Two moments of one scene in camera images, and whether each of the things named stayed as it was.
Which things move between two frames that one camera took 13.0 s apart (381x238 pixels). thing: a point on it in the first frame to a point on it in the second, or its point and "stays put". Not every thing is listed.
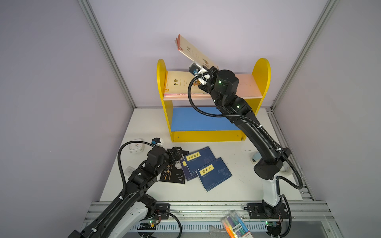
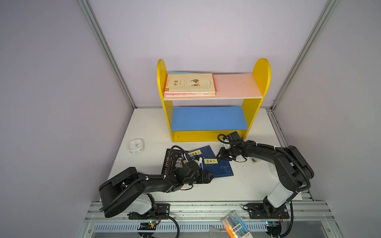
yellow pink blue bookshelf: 193,118 stays put
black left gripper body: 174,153 to 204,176
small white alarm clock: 135,147 stays put
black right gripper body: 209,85 to 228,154
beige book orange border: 186,48 to 203,83
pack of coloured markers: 234,226 stays put
